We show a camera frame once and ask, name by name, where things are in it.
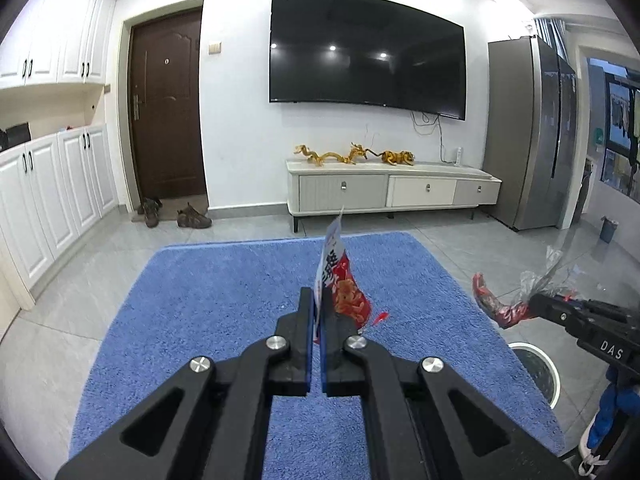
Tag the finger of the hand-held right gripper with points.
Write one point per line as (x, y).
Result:
(562, 315)

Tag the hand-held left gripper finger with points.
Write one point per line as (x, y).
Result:
(325, 340)
(314, 320)

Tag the red white snack packet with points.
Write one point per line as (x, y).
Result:
(345, 285)

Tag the white round trash bin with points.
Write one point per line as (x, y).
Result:
(537, 367)

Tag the red clear plastic wrapper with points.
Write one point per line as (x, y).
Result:
(500, 310)

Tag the small grey waste bin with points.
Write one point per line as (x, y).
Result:
(608, 230)

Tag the blue blanket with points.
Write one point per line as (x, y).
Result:
(200, 300)

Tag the white TV cabinet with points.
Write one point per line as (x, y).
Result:
(345, 185)

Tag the brown shoe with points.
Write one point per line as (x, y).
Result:
(192, 217)
(150, 212)

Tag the golden dragon figurine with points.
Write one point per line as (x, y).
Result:
(357, 152)
(320, 157)

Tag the golden tiger figurine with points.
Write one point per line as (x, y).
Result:
(397, 157)

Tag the brown shoes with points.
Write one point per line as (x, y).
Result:
(172, 201)

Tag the white router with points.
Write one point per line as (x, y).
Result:
(459, 156)

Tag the grey refrigerator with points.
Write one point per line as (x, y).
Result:
(520, 130)

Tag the brown door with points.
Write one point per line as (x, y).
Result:
(165, 110)

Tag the white lower cabinets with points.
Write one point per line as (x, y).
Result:
(45, 195)

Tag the white cabinets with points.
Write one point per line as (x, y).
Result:
(45, 195)
(70, 35)

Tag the black bag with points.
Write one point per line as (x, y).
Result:
(17, 137)

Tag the white upper cabinets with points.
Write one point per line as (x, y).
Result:
(70, 35)

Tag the black wall television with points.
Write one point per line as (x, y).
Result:
(365, 55)

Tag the wall light switch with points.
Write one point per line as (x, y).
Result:
(214, 48)

